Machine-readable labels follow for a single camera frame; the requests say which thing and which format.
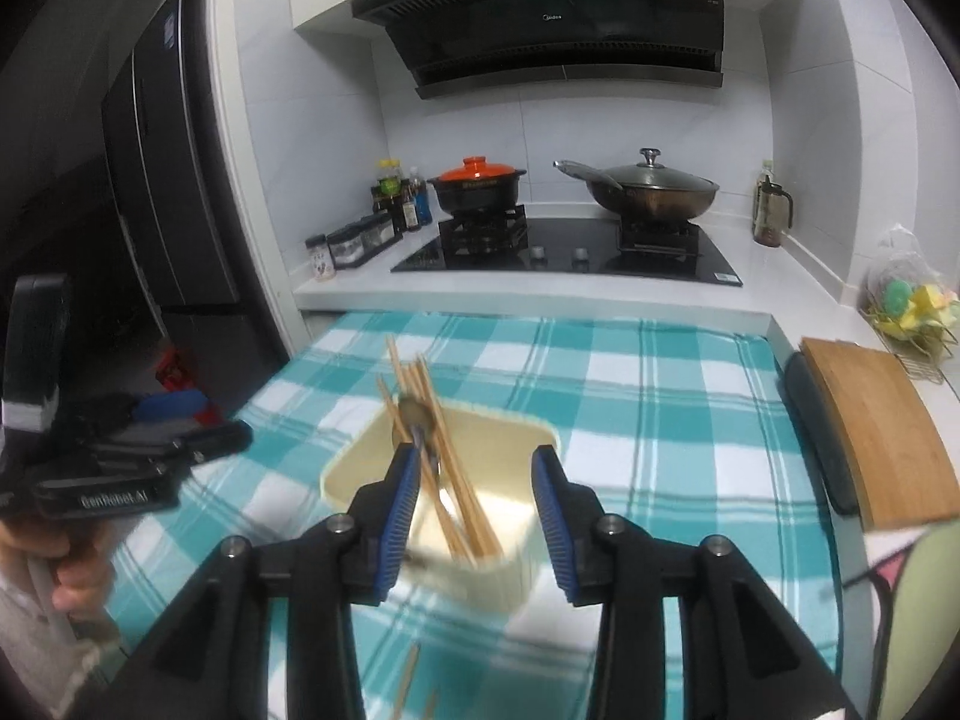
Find plastic bag of sponges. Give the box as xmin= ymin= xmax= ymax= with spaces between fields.
xmin=865 ymin=223 xmax=960 ymax=340

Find yellow cap sauce bottle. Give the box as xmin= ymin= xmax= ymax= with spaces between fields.
xmin=375 ymin=158 xmax=404 ymax=215

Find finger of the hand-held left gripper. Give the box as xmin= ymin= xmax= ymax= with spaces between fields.
xmin=96 ymin=388 xmax=220 ymax=434
xmin=141 ymin=418 xmax=254 ymax=467

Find black gas stove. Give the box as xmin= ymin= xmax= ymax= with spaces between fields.
xmin=389 ymin=203 xmax=746 ymax=288

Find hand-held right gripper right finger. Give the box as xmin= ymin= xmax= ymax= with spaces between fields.
xmin=530 ymin=445 xmax=862 ymax=720

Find wire rack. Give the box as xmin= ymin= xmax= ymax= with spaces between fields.
xmin=889 ymin=326 xmax=955 ymax=385

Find metal spoon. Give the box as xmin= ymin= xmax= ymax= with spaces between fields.
xmin=396 ymin=394 xmax=445 ymax=482

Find glass french press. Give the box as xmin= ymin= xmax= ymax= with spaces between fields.
xmin=752 ymin=175 xmax=795 ymax=248

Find cream ribbed utensil holder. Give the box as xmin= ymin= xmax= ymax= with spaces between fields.
xmin=320 ymin=403 xmax=561 ymax=614

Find black range hood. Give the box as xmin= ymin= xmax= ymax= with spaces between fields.
xmin=350 ymin=0 xmax=740 ymax=101

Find dark refrigerator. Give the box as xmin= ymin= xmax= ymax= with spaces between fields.
xmin=100 ymin=0 xmax=295 ymax=385

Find black padded mat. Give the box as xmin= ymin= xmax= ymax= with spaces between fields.
xmin=779 ymin=352 xmax=861 ymax=516

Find dark soy sauce bottle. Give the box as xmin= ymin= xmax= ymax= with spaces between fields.
xmin=402 ymin=167 xmax=423 ymax=233

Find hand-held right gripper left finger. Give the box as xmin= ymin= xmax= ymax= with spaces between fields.
xmin=97 ymin=442 xmax=422 ymax=720

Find teal white checked tablecloth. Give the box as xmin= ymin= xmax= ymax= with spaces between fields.
xmin=105 ymin=309 xmax=845 ymax=720

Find person's left forearm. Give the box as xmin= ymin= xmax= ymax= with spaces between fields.
xmin=0 ymin=562 xmax=125 ymax=692

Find wooden cutting board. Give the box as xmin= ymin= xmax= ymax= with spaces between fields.
xmin=798 ymin=337 xmax=960 ymax=531

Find condiment bottles and jars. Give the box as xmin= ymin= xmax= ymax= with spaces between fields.
xmin=326 ymin=211 xmax=404 ymax=270

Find group of wooden chopsticks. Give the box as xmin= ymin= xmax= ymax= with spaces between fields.
xmin=385 ymin=334 xmax=502 ymax=554

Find person's left hand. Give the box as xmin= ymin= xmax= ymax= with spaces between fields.
xmin=0 ymin=516 xmax=119 ymax=614

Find red object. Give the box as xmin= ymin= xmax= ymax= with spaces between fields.
xmin=154 ymin=349 xmax=205 ymax=400

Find small spice jar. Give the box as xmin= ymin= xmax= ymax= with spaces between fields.
xmin=304 ymin=233 xmax=337 ymax=283

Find dark wok with glass lid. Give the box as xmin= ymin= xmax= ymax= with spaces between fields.
xmin=553 ymin=148 xmax=722 ymax=221

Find black clay pot orange lid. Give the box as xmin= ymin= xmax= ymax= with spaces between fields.
xmin=427 ymin=156 xmax=530 ymax=215

